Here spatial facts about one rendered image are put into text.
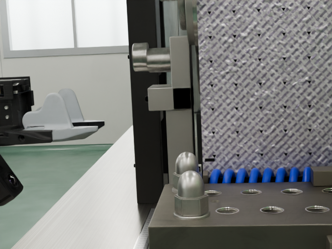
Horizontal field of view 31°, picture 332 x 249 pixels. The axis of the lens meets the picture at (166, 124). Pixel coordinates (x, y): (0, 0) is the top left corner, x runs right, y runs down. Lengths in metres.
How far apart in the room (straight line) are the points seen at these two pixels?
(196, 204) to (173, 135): 0.26
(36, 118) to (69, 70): 5.77
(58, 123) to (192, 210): 0.23
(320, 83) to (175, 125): 0.21
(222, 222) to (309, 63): 0.25
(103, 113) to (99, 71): 0.44
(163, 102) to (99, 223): 0.29
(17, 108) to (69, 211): 0.39
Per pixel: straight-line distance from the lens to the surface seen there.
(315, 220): 0.60
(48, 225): 1.05
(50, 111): 0.76
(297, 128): 0.76
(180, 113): 0.84
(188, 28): 0.77
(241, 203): 0.65
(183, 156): 0.69
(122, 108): 6.46
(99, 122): 0.79
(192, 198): 0.59
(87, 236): 0.98
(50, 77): 6.60
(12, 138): 0.76
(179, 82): 0.82
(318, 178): 0.71
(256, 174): 0.74
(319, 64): 0.76
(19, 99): 0.77
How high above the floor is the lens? 1.21
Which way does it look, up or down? 9 degrees down
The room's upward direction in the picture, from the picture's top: 3 degrees counter-clockwise
